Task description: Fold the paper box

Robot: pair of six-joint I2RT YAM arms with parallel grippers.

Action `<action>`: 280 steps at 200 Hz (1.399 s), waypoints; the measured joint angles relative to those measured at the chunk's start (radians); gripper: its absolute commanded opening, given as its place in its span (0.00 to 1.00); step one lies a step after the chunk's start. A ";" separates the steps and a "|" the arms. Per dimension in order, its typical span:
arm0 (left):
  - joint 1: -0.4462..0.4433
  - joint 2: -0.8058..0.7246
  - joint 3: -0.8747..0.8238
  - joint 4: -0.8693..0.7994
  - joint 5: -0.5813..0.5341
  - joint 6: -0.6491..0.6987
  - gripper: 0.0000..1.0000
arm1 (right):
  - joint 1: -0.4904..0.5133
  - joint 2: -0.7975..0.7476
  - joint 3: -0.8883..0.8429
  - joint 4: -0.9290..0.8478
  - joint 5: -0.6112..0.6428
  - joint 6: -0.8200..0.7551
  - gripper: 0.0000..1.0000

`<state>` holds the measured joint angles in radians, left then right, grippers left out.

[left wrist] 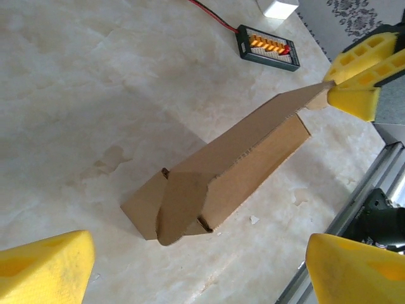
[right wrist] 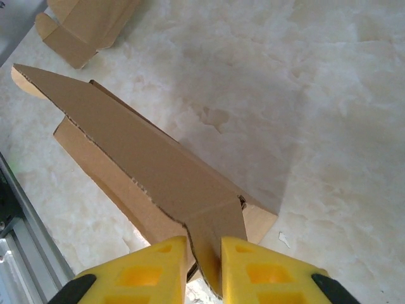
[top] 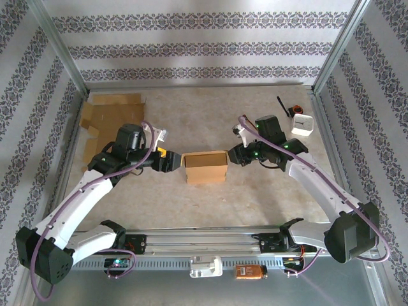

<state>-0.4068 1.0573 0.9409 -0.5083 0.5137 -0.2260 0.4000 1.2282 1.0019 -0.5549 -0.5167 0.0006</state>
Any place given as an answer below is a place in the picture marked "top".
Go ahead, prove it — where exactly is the white plastic dock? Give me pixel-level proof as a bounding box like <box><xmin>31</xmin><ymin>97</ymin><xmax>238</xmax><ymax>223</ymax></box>
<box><xmin>189</xmin><ymin>254</ymin><xmax>223</xmax><ymax>279</ymax></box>

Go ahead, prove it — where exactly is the white square clock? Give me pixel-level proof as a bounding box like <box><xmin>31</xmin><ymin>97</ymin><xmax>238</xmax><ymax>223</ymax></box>
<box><xmin>290</xmin><ymin>113</ymin><xmax>316</xmax><ymax>138</ymax></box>

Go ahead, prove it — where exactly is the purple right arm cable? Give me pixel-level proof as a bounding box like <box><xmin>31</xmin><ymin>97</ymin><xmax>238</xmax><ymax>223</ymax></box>
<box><xmin>238</xmin><ymin>116</ymin><xmax>391</xmax><ymax>278</ymax></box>

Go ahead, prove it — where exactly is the grey metal sheet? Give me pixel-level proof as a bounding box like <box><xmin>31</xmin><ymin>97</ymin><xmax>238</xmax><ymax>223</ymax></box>
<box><xmin>18</xmin><ymin>254</ymin><xmax>391</xmax><ymax>306</ymax></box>

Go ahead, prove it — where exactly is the aluminium side rail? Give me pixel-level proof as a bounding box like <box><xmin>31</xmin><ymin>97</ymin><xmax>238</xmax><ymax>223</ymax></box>
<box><xmin>44</xmin><ymin>91</ymin><xmax>91</xmax><ymax>233</ymax></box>
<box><xmin>310</xmin><ymin>91</ymin><xmax>364</xmax><ymax>230</ymax></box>

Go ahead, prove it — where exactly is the orange battery pack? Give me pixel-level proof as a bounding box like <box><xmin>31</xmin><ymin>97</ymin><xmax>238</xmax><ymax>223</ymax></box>
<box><xmin>234</xmin><ymin>265</ymin><xmax>268</xmax><ymax>281</ymax></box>

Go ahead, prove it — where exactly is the aluminium cross bar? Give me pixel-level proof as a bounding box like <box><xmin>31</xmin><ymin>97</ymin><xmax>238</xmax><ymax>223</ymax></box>
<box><xmin>85</xmin><ymin>82</ymin><xmax>315</xmax><ymax>90</ymax></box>

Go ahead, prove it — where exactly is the perforated metal cable duct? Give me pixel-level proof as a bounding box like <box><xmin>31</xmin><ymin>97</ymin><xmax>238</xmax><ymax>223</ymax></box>
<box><xmin>71</xmin><ymin>257</ymin><xmax>285</xmax><ymax>272</ymax></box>

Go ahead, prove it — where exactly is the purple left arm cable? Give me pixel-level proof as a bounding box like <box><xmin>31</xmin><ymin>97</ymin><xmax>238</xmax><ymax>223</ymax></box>
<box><xmin>30</xmin><ymin>120</ymin><xmax>160</xmax><ymax>302</ymax></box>

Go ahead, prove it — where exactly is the aluminium frame post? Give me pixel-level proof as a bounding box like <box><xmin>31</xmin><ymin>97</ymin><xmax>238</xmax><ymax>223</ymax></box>
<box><xmin>314</xmin><ymin>0</ymin><xmax>377</xmax><ymax>95</ymax></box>
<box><xmin>27</xmin><ymin>0</ymin><xmax>90</xmax><ymax>96</ymax></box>

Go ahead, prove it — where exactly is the controller board with green light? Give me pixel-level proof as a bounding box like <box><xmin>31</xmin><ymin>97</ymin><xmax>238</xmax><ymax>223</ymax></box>
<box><xmin>103</xmin><ymin>258</ymin><xmax>131</xmax><ymax>269</ymax></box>

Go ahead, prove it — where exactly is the brown cardboard box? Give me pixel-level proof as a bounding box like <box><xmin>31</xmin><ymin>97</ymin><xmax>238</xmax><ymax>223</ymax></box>
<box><xmin>79</xmin><ymin>93</ymin><xmax>147</xmax><ymax>175</ymax></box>
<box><xmin>180</xmin><ymin>150</ymin><xmax>230</xmax><ymax>185</ymax></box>

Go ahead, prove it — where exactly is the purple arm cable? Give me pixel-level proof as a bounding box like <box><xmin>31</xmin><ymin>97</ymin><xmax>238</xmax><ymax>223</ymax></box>
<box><xmin>238</xmin><ymin>116</ymin><xmax>391</xmax><ymax>278</ymax></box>
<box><xmin>30</xmin><ymin>120</ymin><xmax>160</xmax><ymax>302</ymax></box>

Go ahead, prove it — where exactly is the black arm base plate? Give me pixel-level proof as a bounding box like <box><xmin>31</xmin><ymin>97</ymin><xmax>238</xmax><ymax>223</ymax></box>
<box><xmin>120</xmin><ymin>234</ymin><xmax>148</xmax><ymax>256</ymax></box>
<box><xmin>259</xmin><ymin>232</ymin><xmax>317</xmax><ymax>255</ymax></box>

